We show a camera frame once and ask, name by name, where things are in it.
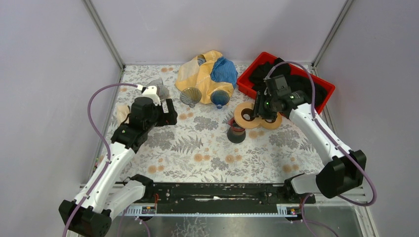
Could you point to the clear grey glass dripper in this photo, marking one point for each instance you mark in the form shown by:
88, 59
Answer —
190, 96

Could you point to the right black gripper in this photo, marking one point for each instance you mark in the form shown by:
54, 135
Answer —
259, 111

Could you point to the blue cloth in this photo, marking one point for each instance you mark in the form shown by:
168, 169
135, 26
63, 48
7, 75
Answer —
224, 70

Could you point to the wooden ring holder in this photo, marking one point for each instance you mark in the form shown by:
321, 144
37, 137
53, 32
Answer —
272, 124
243, 116

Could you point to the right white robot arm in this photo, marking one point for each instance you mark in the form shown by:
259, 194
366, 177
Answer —
343, 166

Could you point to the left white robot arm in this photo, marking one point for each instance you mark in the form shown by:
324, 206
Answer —
94, 208

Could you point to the black cloth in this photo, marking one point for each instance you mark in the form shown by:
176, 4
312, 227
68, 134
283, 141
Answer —
294, 81

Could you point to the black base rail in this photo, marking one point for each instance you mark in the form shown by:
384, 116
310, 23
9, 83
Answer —
218, 198

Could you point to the dark glass carafe red rim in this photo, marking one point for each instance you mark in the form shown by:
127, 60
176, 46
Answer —
235, 134

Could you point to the clear glass pitcher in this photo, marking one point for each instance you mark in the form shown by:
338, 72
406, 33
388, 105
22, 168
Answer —
163, 91

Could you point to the orange filter holder box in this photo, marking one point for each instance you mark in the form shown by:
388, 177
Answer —
122, 113

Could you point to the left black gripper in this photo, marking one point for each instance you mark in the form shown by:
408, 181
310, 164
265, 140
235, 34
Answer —
169, 112

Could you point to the floral table mat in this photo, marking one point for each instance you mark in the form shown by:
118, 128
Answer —
197, 149

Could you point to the yellow cloth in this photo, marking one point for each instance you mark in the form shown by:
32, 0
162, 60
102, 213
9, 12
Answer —
196, 73

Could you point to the red plastic bin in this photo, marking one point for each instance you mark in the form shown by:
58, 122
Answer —
245, 86

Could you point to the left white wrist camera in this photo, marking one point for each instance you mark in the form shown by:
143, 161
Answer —
151, 92

